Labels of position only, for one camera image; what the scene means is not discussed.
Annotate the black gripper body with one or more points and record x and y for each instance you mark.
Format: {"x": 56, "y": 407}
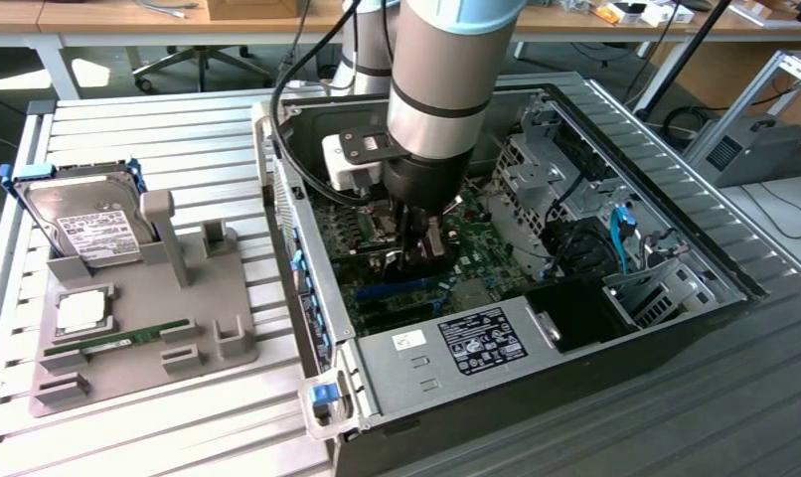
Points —
{"x": 427, "y": 181}

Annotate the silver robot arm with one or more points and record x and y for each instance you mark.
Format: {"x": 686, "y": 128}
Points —
{"x": 454, "y": 74}

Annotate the CPU socket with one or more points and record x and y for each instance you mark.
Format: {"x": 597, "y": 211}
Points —
{"x": 377, "y": 226}

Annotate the metal socket cover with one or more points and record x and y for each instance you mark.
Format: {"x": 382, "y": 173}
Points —
{"x": 459, "y": 206}

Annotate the green Dell motherboard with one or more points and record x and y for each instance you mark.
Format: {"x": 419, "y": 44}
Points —
{"x": 486, "y": 248}

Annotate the silver chipset heatsink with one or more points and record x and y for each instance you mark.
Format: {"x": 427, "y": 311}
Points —
{"x": 474, "y": 296}

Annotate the long black expansion slot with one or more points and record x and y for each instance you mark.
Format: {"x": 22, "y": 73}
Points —
{"x": 397, "y": 313}
{"x": 403, "y": 326}

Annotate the metal disk bay cage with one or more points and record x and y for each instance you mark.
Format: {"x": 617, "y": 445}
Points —
{"x": 539, "y": 174}

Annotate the grey power supply unit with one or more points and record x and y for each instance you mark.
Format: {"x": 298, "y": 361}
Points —
{"x": 479, "y": 338}

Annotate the blue case latch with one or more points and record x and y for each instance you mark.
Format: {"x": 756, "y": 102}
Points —
{"x": 322, "y": 395}

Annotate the metal disk bay with grille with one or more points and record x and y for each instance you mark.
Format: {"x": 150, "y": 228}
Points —
{"x": 660, "y": 298}

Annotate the black open PC case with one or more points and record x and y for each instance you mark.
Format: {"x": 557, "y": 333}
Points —
{"x": 573, "y": 397}

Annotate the wooden desk with panel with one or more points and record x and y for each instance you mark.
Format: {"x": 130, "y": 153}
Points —
{"x": 573, "y": 22}

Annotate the black office chair base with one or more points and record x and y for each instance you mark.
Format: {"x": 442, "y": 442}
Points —
{"x": 202, "y": 59}

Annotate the brown cardboard box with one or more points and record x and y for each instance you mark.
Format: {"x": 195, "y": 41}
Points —
{"x": 255, "y": 10}

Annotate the grey plastic parts rack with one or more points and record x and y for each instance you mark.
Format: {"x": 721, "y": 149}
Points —
{"x": 142, "y": 308}

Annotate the white yellow small box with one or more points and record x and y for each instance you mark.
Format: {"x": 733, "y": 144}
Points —
{"x": 616, "y": 12}

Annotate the black tripod pole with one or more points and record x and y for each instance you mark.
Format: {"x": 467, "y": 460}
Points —
{"x": 678, "y": 59}

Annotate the green RAM stick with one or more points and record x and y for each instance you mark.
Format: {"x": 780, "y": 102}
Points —
{"x": 122, "y": 338}

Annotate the silver hard disk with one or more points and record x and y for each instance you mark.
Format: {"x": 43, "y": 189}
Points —
{"x": 75, "y": 208}

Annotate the grey box device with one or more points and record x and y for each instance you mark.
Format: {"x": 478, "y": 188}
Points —
{"x": 765, "y": 154}

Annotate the silver CPU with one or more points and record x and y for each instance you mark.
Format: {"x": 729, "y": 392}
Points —
{"x": 79, "y": 310}

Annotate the blue disk caddy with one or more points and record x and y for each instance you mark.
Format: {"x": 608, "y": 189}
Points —
{"x": 32, "y": 173}

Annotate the small wooden box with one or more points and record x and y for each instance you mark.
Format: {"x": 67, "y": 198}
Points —
{"x": 772, "y": 12}

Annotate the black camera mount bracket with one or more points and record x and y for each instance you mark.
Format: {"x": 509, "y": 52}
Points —
{"x": 349, "y": 149}

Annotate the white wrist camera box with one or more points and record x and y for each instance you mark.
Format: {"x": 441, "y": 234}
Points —
{"x": 338, "y": 171}

